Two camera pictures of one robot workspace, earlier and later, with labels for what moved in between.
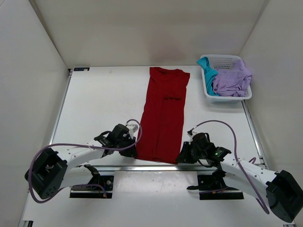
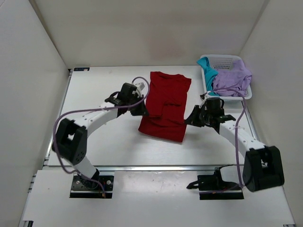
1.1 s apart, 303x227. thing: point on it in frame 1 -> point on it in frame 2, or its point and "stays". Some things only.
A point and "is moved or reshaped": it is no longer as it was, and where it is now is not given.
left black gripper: x=130 y=153 -> x=141 y=111
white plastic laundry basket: x=221 y=62 stays
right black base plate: x=212 y=187 stays
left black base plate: x=99 y=187 stays
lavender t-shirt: x=234 y=82 stays
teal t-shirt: x=209 y=74 stays
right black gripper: x=184 y=157 -> x=193 y=119
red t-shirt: x=161 y=130 is moved or reshaped
